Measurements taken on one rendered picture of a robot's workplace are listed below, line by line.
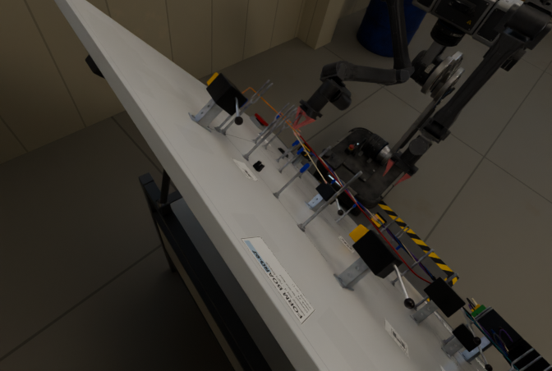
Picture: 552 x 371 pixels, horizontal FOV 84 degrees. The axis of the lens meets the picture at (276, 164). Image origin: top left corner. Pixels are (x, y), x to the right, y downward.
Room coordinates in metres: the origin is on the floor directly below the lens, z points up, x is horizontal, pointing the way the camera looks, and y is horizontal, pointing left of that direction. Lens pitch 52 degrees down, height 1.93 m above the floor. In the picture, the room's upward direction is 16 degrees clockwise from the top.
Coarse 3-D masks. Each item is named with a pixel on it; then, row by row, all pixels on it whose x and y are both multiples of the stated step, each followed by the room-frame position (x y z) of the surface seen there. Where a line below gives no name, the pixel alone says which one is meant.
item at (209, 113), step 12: (216, 84) 0.40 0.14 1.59; (228, 84) 0.39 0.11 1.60; (216, 96) 0.37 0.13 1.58; (228, 96) 0.37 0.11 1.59; (240, 96) 0.38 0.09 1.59; (204, 108) 0.37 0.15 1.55; (216, 108) 0.37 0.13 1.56; (228, 108) 0.37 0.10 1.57; (192, 120) 0.34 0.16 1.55; (204, 120) 0.35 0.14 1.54; (240, 120) 0.33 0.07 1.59
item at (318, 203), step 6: (318, 186) 0.43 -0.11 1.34; (324, 186) 0.43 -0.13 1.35; (330, 186) 0.42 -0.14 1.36; (324, 192) 0.41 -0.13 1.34; (330, 192) 0.41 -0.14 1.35; (336, 192) 0.41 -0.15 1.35; (318, 198) 0.40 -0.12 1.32; (324, 198) 0.40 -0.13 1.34; (306, 204) 0.38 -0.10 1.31; (312, 204) 0.39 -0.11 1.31; (318, 204) 0.39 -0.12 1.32; (312, 210) 0.38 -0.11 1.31; (342, 210) 0.37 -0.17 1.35
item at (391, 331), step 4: (384, 320) 0.15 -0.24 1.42; (384, 324) 0.14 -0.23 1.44; (388, 324) 0.14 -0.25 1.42; (384, 328) 0.13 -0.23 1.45; (388, 328) 0.13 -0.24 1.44; (392, 328) 0.14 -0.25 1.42; (388, 332) 0.12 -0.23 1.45; (392, 332) 0.13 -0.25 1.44; (396, 332) 0.13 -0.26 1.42; (392, 336) 0.12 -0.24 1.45; (396, 336) 0.13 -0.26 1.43; (396, 340) 0.12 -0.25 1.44; (400, 340) 0.12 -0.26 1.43; (400, 344) 0.11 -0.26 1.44; (404, 344) 0.12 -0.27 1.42; (404, 348) 0.11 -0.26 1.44; (404, 352) 0.10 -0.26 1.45; (408, 352) 0.11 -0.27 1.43; (408, 356) 0.10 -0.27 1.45
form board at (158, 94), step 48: (96, 48) 0.33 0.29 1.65; (144, 48) 0.52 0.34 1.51; (144, 96) 0.29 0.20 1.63; (192, 96) 0.48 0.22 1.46; (192, 144) 0.25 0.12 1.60; (240, 144) 0.42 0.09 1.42; (192, 192) 0.15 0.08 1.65; (240, 192) 0.22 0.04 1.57; (288, 192) 0.37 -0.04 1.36; (240, 240) 0.12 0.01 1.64; (288, 240) 0.18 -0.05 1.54; (336, 240) 0.31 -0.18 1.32; (336, 288) 0.15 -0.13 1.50; (384, 288) 0.26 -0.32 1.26; (288, 336) 0.05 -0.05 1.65; (336, 336) 0.07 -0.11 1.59; (384, 336) 0.11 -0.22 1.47; (432, 336) 0.20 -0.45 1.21
